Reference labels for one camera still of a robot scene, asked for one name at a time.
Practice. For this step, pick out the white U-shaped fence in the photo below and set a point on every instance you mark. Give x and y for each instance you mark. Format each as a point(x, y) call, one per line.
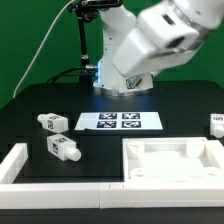
point(100, 194)

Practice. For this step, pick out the white square tabletop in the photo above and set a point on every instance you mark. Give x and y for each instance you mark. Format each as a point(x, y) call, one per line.
point(182, 159)

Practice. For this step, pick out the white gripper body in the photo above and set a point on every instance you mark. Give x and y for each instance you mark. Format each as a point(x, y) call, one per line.
point(150, 48)

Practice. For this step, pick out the black camera stand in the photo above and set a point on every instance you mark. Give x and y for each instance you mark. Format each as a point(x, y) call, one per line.
point(86, 11)

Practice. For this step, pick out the white marker sheet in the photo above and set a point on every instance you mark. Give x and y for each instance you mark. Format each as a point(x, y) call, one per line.
point(119, 121)

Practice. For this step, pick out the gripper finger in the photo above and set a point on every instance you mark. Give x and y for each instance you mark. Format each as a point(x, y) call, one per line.
point(133, 82)

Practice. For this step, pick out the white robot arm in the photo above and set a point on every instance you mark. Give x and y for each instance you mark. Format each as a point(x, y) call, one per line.
point(202, 15)

